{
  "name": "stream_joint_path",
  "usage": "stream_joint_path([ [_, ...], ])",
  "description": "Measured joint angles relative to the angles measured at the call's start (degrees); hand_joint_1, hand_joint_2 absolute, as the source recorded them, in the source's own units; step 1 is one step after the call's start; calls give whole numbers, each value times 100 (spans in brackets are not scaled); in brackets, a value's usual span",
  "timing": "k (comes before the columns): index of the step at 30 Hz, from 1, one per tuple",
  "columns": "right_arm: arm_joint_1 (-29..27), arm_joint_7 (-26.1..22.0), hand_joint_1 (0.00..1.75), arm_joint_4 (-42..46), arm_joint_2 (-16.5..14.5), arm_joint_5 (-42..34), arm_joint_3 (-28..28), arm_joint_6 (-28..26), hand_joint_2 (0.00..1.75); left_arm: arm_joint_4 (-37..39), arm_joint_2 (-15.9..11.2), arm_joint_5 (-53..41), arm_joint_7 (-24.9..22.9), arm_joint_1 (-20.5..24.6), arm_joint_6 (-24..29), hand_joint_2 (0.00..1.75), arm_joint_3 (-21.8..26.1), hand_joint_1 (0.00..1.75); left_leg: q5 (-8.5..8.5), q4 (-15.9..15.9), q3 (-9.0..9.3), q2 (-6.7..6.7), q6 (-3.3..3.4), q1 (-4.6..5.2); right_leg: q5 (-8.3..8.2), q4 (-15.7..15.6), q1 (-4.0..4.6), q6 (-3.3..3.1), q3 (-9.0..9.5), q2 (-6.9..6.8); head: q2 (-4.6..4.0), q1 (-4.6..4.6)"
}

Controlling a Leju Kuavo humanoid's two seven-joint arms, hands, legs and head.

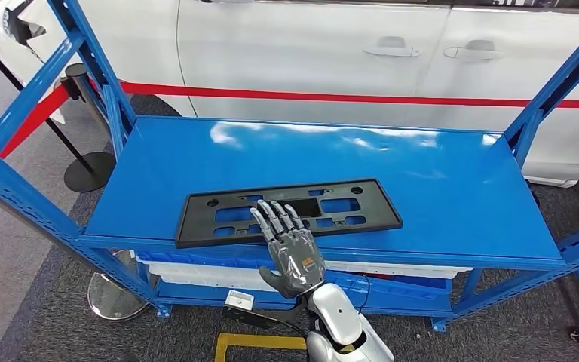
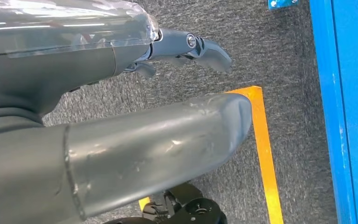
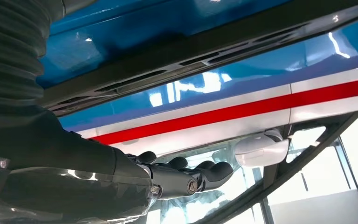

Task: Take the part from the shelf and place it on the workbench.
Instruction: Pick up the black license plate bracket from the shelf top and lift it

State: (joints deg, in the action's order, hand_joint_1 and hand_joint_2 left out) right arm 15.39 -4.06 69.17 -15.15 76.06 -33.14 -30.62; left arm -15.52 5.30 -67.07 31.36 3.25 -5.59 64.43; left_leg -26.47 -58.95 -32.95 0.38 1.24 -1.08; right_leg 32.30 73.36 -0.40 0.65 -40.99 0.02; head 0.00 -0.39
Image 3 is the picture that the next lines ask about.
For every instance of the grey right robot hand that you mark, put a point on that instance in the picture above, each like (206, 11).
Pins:
(58, 154)

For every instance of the white car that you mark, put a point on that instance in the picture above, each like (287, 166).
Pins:
(213, 131)

